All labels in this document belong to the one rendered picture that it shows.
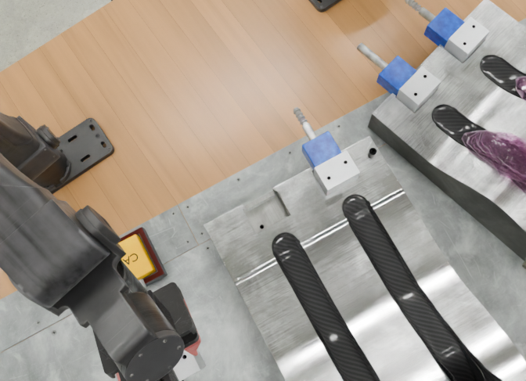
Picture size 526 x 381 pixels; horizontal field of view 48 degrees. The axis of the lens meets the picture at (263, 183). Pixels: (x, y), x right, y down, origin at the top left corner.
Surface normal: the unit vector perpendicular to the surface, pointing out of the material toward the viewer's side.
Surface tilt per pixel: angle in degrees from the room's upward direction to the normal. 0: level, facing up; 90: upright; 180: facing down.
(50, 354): 0
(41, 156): 87
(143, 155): 0
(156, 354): 64
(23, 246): 15
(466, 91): 0
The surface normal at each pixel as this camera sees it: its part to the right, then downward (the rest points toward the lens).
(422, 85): -0.05, -0.25
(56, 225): 0.13, -0.07
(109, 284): -0.34, -0.53
